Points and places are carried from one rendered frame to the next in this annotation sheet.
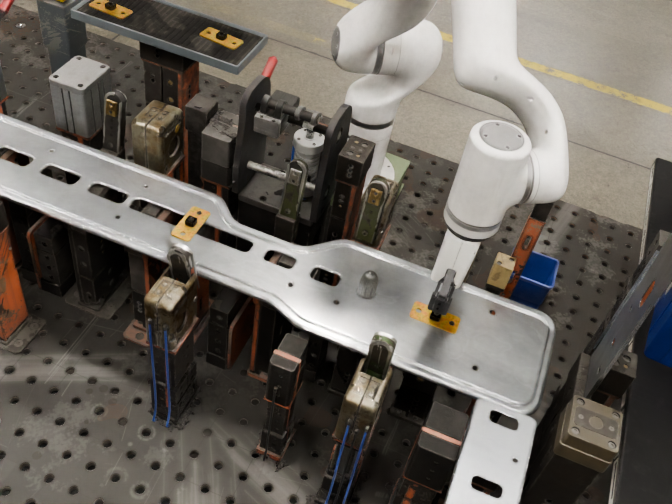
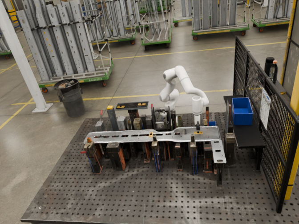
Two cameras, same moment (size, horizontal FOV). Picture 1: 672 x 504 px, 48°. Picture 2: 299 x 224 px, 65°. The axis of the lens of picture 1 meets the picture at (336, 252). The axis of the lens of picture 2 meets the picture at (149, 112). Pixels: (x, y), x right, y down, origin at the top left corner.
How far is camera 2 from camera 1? 109 cm
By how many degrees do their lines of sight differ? 15
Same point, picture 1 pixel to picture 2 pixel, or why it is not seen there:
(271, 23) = not seen: hidden behind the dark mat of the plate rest
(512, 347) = (212, 132)
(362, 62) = (166, 99)
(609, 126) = (215, 98)
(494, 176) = (198, 103)
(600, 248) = (222, 117)
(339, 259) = (178, 130)
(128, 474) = (157, 181)
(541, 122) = (201, 94)
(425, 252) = not seen: hidden behind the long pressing
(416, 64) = (175, 96)
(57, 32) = (111, 114)
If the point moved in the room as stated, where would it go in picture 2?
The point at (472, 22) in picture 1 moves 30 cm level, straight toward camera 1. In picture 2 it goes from (185, 84) to (189, 100)
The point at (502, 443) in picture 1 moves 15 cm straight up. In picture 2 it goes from (217, 144) to (217, 131)
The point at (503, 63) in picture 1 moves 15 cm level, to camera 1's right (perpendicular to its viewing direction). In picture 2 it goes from (192, 88) to (208, 85)
